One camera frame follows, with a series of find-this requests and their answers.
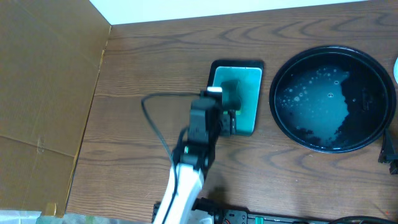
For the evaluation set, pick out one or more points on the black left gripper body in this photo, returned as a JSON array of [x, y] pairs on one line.
[[229, 123]]

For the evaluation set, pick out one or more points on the green yellow sponge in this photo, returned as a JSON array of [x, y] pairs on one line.
[[231, 96]]

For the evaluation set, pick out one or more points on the white plate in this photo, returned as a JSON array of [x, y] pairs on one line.
[[395, 70]]

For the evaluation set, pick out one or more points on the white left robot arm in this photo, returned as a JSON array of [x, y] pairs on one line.
[[185, 183]]

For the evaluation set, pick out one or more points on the black rectangular water tray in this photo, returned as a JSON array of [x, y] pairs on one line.
[[249, 73]]

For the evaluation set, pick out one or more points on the round black tray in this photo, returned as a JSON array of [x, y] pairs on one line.
[[332, 99]]

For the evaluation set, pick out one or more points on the brown cardboard panel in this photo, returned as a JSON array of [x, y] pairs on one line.
[[51, 55]]

